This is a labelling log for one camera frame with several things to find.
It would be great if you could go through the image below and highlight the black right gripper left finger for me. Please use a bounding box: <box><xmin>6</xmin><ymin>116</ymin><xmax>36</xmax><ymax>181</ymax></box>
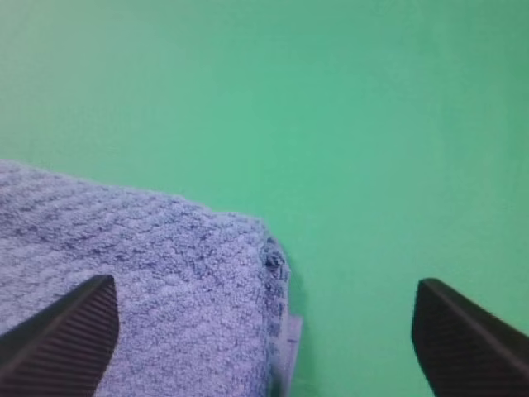
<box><xmin>1</xmin><ymin>275</ymin><xmax>120</xmax><ymax>397</ymax></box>

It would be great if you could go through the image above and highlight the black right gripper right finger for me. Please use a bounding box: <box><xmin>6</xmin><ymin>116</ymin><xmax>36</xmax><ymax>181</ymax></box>
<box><xmin>411</xmin><ymin>278</ymin><xmax>528</xmax><ymax>397</ymax></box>

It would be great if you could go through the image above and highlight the blue waffle-weave towel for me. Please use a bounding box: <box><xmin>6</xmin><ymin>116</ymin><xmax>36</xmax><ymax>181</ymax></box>
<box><xmin>1</xmin><ymin>160</ymin><xmax>290</xmax><ymax>396</ymax></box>

